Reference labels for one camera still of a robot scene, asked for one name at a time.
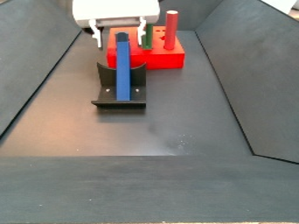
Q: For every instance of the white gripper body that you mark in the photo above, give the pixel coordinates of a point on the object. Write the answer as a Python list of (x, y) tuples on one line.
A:
[(115, 12)]

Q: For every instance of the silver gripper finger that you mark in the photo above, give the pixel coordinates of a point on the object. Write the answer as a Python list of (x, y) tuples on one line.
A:
[(96, 34), (140, 30)]

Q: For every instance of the blue rectangular bar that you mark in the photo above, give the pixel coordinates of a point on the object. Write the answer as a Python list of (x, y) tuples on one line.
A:
[(123, 67)]

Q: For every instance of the red peg board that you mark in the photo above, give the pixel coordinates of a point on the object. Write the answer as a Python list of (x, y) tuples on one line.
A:
[(157, 58)]

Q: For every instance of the black curved fixture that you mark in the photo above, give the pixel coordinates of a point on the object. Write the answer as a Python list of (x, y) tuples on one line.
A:
[(107, 99)]

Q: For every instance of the green pentagon peg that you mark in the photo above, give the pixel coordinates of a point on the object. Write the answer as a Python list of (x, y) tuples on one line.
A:
[(147, 37)]

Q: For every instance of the red hexagonal peg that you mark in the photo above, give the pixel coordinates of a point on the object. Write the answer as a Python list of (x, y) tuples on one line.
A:
[(169, 30)]

